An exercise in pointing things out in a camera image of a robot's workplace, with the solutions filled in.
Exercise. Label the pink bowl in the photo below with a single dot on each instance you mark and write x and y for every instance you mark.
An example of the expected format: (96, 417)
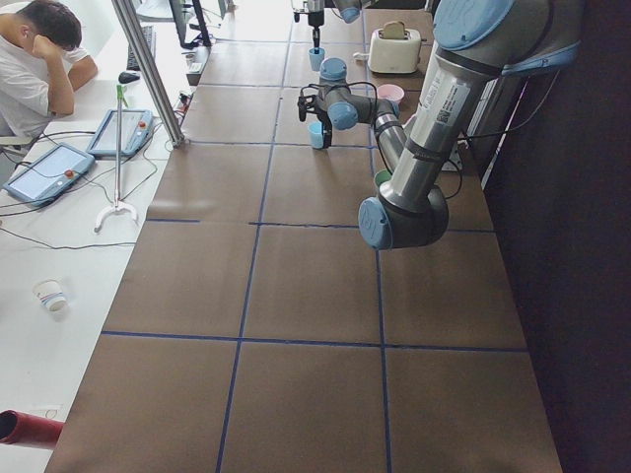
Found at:
(390, 92)

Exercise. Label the light blue cup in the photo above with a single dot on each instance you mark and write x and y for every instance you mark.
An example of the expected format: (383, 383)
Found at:
(316, 57)
(315, 130)

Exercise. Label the reacher grabber stick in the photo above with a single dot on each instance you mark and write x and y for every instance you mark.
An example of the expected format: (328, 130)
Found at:
(117, 206)

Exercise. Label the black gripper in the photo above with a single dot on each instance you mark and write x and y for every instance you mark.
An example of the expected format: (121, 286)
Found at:
(314, 19)
(322, 121)

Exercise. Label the black computer mouse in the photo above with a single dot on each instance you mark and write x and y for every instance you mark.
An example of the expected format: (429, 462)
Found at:
(128, 77)

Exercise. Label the cream toaster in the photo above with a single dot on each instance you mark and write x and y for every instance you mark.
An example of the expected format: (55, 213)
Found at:
(394, 56)

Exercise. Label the aluminium frame post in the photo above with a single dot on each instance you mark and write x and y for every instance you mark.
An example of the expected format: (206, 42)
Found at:
(132, 29)

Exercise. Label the far teach pendant tablet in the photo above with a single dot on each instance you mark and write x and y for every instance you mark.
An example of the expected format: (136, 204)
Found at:
(131, 134)

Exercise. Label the green bowl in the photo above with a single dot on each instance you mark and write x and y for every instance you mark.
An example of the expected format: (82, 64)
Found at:
(381, 177)

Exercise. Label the red cylinder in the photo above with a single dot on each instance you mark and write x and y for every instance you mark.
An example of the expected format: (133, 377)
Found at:
(27, 430)

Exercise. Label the teach pendant tablet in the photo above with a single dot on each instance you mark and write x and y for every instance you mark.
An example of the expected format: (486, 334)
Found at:
(131, 134)
(47, 178)

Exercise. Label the paper cup on desk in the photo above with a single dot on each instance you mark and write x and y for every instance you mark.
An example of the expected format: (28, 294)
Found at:
(50, 295)

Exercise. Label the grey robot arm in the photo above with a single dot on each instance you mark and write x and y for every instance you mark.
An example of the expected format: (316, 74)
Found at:
(349, 11)
(475, 42)

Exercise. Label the seated person white shirt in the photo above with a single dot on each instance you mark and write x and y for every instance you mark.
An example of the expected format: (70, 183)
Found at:
(43, 65)

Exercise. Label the near teach pendant tablet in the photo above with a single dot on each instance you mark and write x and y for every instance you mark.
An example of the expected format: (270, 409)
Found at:
(47, 178)

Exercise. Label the black monitor stand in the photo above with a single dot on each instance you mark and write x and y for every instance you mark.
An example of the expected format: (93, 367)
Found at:
(190, 24)

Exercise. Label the toast slice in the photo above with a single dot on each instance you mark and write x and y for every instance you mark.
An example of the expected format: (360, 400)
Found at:
(394, 30)

